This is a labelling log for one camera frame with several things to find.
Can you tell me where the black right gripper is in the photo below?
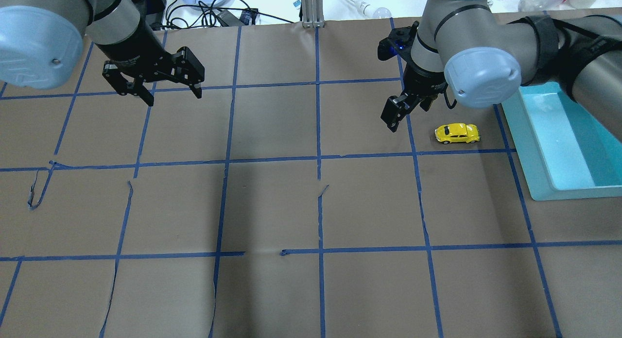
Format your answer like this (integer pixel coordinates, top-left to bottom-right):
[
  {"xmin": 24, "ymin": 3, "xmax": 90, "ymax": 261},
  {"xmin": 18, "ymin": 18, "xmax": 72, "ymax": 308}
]
[{"xmin": 380, "ymin": 66, "xmax": 448, "ymax": 133}]

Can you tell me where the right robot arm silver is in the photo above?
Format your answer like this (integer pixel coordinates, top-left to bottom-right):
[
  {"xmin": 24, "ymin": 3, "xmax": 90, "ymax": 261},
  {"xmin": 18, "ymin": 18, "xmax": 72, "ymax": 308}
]
[{"xmin": 378, "ymin": 0, "xmax": 622, "ymax": 138}]

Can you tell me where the turquoise plastic bin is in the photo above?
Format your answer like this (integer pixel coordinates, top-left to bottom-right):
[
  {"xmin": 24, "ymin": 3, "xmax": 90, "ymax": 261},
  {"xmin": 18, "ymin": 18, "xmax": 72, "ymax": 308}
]
[{"xmin": 502, "ymin": 82, "xmax": 622, "ymax": 201}]

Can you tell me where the yellow beetle toy car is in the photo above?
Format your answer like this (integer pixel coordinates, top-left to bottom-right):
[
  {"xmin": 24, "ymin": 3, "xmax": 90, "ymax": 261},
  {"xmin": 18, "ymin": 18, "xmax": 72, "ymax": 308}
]
[{"xmin": 434, "ymin": 123, "xmax": 481, "ymax": 145}]

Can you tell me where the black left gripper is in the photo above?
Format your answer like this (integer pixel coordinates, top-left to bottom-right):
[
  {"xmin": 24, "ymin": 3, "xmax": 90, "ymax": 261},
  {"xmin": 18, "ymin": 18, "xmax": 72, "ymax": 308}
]
[{"xmin": 102, "ymin": 47, "xmax": 205, "ymax": 106}]

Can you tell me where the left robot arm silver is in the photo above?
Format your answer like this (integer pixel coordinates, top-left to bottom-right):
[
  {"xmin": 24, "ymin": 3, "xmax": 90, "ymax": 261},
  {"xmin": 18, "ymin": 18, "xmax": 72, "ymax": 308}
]
[{"xmin": 0, "ymin": 0, "xmax": 205, "ymax": 106}]

